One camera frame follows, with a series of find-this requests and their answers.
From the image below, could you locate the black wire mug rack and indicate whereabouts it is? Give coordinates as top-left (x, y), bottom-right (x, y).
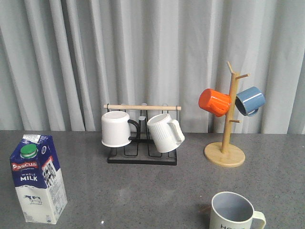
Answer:
top-left (104, 103), bottom-right (181, 166)

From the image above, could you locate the cream HOME mug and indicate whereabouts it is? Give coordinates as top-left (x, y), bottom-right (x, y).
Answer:
top-left (209, 191), bottom-right (266, 229)

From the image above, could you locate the wooden mug tree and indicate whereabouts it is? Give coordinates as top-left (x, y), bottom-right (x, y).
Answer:
top-left (203, 62), bottom-right (250, 167)

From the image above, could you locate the orange mug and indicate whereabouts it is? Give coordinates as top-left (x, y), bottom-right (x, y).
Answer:
top-left (198, 89), bottom-right (231, 117)

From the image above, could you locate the grey curtain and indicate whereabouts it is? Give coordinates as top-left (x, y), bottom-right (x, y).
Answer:
top-left (0, 0), bottom-right (305, 134)

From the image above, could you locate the blue mug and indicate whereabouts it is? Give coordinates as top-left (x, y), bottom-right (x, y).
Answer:
top-left (235, 87), bottom-right (265, 116)

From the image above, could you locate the white ribbed mug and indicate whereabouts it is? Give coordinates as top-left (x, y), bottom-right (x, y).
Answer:
top-left (147, 114), bottom-right (185, 153)

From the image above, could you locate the white mug black handle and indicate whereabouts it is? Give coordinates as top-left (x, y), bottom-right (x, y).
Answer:
top-left (101, 111), bottom-right (141, 148)

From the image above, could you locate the blue white milk carton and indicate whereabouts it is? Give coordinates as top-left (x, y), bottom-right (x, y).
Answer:
top-left (10, 135), bottom-right (67, 224)

